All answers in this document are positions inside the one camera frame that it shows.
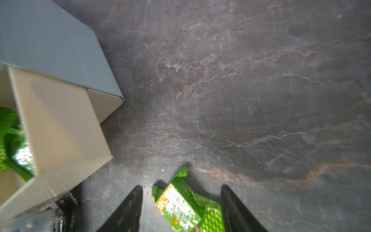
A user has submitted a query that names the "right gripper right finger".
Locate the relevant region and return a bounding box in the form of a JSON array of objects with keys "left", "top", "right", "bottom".
[{"left": 221, "top": 185, "right": 268, "bottom": 232}]

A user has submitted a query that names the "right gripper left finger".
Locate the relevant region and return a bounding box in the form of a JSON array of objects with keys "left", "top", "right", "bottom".
[{"left": 97, "top": 185, "right": 143, "bottom": 232}]

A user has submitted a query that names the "green cookie pack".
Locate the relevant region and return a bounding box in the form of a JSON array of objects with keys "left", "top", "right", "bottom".
[
  {"left": 152, "top": 167, "right": 225, "bottom": 232},
  {"left": 1, "top": 107, "right": 35, "bottom": 182}
]

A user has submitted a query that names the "cream drawer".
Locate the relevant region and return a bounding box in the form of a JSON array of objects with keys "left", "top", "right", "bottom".
[{"left": 1, "top": 65, "right": 112, "bottom": 220}]

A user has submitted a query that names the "light blue drawer cabinet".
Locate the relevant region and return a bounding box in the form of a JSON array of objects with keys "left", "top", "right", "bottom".
[{"left": 1, "top": 1, "right": 124, "bottom": 122}]

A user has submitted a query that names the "black cookie pack left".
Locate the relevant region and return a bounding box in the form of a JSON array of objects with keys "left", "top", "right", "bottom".
[{"left": 53, "top": 192, "right": 79, "bottom": 232}]

